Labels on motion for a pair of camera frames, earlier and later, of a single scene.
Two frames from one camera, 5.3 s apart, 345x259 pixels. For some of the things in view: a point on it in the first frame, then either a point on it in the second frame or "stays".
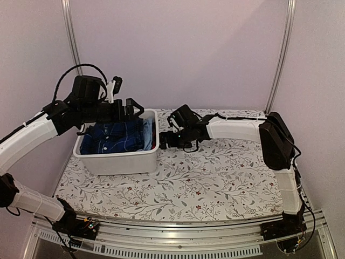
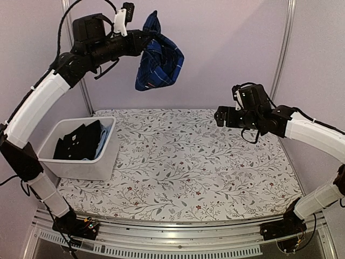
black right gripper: x=163 y=138 -> x=221 y=111
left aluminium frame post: x=70 y=27 stays
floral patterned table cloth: x=217 y=179 stays
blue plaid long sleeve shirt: x=112 y=136 -> x=161 y=59
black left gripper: x=121 y=116 -> x=137 y=47
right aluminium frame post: x=291 y=6 stays
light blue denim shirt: x=147 y=134 -> x=104 y=132
